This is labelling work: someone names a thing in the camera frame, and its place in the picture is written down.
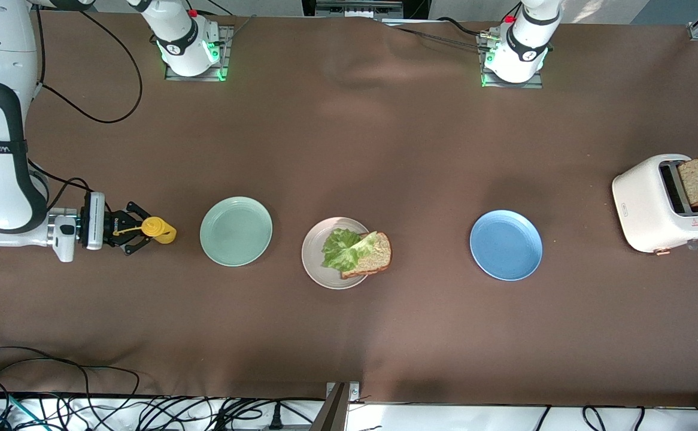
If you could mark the white toaster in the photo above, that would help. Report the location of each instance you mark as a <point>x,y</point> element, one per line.
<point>642,209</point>

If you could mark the brown table cloth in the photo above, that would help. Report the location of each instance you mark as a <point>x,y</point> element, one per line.
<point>385,149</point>

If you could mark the green lettuce leaf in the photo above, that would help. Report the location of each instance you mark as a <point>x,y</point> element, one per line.
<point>340,248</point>

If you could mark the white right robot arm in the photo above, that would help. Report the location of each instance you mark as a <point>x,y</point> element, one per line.
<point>2,197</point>

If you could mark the metal table clamp bracket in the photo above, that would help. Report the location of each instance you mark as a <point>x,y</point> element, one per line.
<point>354,392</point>

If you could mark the blue plate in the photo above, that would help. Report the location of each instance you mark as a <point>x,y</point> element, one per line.
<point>506,245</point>

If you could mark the black power plug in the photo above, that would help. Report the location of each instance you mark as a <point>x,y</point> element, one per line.
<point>275,419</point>

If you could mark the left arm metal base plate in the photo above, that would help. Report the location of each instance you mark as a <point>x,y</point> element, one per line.
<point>531,82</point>

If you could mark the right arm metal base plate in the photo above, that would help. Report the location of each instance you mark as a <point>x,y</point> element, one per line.
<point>172,76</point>

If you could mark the yellow mustard squeeze bottle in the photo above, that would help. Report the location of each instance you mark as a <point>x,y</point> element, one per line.
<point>160,230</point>

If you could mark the mint green plate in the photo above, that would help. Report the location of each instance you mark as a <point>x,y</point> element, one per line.
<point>235,232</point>

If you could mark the beige plate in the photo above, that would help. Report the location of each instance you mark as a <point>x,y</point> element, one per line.
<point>316,263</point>

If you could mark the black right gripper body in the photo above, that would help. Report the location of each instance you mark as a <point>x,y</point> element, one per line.
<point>114,229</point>

